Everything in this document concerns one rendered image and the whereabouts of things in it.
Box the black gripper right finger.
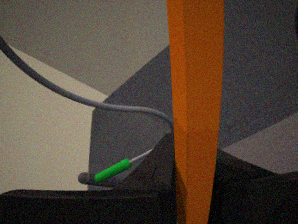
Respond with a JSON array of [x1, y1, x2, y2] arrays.
[[208, 148, 298, 224]]

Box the orange handle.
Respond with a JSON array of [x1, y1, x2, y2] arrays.
[[166, 0, 225, 224]]

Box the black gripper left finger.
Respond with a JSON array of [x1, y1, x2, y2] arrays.
[[0, 133, 177, 224]]

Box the grey stand with two posts and curved wire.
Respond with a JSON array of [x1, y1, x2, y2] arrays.
[[0, 36, 298, 188]]

